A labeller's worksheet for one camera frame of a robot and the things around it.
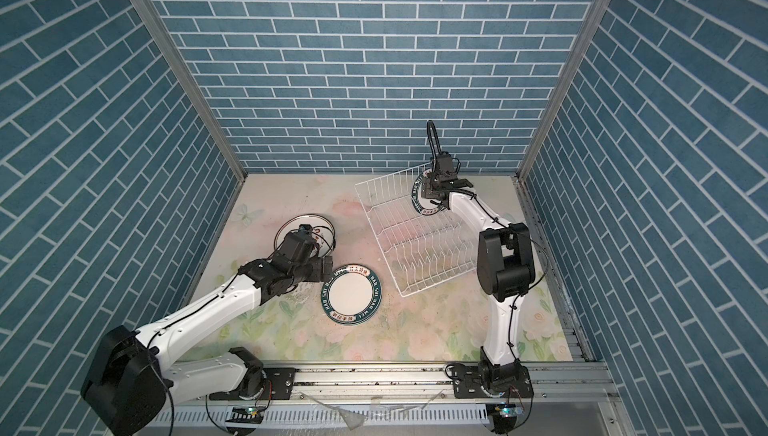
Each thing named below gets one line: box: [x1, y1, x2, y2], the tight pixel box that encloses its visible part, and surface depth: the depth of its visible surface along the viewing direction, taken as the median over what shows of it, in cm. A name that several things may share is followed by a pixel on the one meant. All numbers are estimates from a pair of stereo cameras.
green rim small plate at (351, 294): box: [320, 263, 383, 326], surface depth 88 cm
